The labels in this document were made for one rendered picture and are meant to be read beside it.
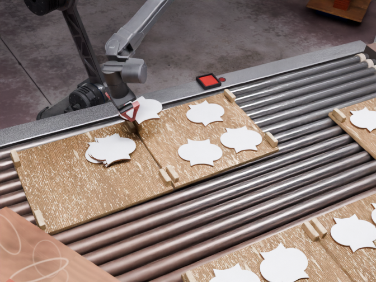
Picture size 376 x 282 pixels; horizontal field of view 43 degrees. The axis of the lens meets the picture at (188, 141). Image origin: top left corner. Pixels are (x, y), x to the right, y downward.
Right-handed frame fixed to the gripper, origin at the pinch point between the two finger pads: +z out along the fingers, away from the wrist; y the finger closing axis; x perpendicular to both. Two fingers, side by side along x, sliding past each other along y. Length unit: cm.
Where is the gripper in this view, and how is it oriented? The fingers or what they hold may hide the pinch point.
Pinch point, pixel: (127, 112)
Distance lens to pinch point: 155.2
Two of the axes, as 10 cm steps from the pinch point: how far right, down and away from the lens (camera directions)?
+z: 1.5, 6.3, 7.6
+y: -5.1, -6.0, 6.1
